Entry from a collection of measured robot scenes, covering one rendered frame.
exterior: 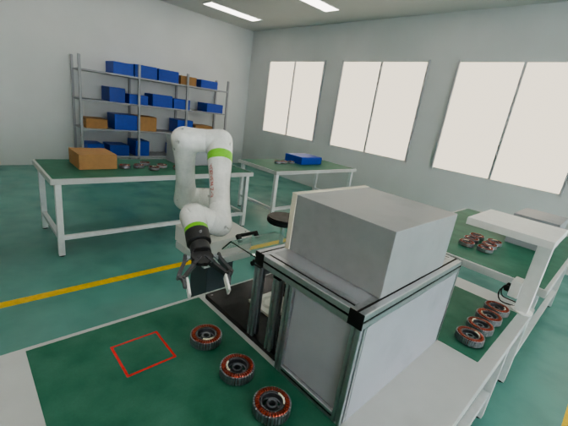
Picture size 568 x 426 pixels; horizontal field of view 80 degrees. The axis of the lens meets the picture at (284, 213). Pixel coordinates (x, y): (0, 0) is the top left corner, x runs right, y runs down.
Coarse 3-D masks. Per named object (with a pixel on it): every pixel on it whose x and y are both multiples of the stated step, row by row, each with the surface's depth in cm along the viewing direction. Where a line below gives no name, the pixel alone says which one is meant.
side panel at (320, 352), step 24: (288, 288) 104; (288, 312) 105; (312, 312) 100; (288, 336) 109; (312, 336) 101; (336, 336) 94; (360, 336) 87; (288, 360) 110; (312, 360) 102; (336, 360) 95; (312, 384) 103; (336, 384) 96; (336, 408) 96
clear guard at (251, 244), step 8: (272, 232) 146; (240, 240) 133; (248, 240) 135; (256, 240) 136; (264, 240) 137; (272, 240) 138; (280, 240) 139; (224, 248) 137; (248, 248) 127; (256, 248) 128
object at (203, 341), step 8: (200, 328) 123; (208, 328) 124; (216, 328) 123; (192, 336) 118; (200, 336) 121; (208, 336) 120; (216, 336) 119; (192, 344) 117; (200, 344) 115; (208, 344) 116; (216, 344) 118
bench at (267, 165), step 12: (264, 168) 481; (276, 168) 485; (288, 168) 499; (300, 168) 513; (312, 168) 528; (324, 168) 544; (336, 168) 562; (348, 168) 581; (240, 180) 531; (276, 180) 472; (348, 180) 596; (240, 192) 535; (240, 204) 542; (264, 204) 500
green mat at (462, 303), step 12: (456, 288) 190; (456, 300) 177; (468, 300) 178; (480, 300) 180; (456, 312) 165; (468, 312) 166; (444, 324) 153; (456, 324) 155; (504, 324) 160; (444, 336) 144; (492, 336) 149; (456, 348) 137; (468, 348) 138; (480, 348) 139
